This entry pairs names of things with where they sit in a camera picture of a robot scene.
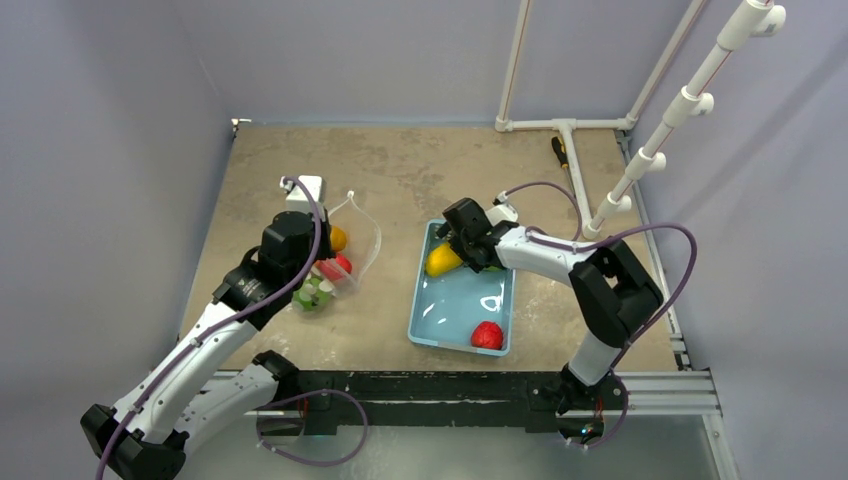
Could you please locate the red apple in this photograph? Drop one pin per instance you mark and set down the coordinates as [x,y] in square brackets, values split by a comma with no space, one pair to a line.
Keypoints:
[335,269]

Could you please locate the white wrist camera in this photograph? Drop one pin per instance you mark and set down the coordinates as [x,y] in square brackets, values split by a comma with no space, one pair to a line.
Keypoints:
[501,210]
[304,193]

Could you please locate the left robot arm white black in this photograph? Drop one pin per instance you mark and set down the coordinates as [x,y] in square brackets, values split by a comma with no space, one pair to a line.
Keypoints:
[151,432]

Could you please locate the orange fruit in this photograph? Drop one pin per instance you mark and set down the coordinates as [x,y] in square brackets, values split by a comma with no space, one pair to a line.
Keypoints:
[338,239]

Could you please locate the green fruit with black stripe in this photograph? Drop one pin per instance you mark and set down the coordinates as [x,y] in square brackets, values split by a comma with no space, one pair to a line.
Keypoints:
[314,294]

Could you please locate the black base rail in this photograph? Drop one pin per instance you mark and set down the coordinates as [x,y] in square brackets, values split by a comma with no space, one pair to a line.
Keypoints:
[533,401]

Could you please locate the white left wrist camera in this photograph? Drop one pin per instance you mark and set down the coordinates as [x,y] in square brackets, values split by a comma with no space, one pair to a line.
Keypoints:
[304,193]

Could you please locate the red textured strawberry fruit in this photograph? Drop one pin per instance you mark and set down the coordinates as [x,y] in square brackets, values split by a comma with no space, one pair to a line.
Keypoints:
[487,335]

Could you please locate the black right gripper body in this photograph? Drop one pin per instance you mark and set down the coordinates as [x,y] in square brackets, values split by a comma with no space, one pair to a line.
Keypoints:
[460,245]

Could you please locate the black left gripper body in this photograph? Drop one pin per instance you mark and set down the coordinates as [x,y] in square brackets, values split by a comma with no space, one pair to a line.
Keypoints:
[325,250]

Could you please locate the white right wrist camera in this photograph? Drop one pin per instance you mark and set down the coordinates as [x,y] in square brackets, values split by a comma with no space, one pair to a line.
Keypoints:
[501,210]

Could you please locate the clear polka dot zip bag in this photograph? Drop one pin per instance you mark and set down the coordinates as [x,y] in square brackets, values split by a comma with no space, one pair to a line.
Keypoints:
[356,240]

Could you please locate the light blue plastic basket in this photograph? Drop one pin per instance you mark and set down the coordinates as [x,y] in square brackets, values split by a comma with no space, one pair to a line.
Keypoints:
[447,309]

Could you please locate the yellow black screwdriver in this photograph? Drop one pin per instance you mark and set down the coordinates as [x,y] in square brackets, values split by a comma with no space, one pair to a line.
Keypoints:
[560,152]

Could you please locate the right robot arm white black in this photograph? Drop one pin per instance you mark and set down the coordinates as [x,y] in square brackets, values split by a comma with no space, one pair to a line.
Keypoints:
[615,293]

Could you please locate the elongated yellow mango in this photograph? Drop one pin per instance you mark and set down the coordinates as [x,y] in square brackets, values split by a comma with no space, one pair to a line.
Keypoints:
[441,260]

